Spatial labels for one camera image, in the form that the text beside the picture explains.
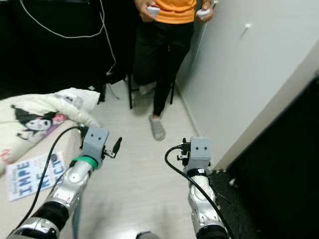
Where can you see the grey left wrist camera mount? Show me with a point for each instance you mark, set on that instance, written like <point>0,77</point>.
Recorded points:
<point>94,143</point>

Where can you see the clear printed plastic wrapper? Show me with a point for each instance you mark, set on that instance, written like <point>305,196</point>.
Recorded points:
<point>75,101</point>

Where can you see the person in orange shirt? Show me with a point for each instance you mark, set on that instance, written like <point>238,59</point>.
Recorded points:
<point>167,55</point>

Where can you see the grey slipper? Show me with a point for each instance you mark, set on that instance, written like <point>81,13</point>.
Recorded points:
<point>158,129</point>

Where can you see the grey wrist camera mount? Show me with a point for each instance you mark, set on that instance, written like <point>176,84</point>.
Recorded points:
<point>201,153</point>
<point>94,143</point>

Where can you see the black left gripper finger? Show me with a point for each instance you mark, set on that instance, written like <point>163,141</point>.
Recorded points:
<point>117,146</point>

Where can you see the person's left hand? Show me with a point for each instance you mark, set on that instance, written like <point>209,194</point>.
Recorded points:
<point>214,12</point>

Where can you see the white wardrobe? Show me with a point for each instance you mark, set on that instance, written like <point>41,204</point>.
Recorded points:
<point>249,84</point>

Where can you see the robot leg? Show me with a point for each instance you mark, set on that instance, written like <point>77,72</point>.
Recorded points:
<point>147,235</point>

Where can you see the black dresser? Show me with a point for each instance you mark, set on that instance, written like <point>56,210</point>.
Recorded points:
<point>284,169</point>

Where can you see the bed with beige sheet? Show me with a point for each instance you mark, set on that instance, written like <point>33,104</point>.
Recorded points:
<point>12,219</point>

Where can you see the cream cartoon print blanket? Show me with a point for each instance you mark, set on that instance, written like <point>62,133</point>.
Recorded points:
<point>15,112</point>

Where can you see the white wardrobe knob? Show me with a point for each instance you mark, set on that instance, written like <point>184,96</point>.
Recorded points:
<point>247,26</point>

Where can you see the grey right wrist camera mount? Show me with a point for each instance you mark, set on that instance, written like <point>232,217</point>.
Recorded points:
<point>201,153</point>

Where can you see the black cabinet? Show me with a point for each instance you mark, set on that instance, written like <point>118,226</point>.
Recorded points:
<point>60,59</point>

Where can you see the white round controller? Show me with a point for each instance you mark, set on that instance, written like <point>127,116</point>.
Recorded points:
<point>203,14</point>
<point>154,11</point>

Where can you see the black foam floor mat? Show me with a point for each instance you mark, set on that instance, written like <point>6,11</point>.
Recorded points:
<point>234,209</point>

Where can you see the black stool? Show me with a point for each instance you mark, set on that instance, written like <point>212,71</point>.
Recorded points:
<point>129,97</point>

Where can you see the white book blue letters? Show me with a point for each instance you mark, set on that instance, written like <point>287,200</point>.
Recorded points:
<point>30,177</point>

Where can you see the person's right hand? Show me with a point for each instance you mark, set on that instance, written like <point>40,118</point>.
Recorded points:
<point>144,7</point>

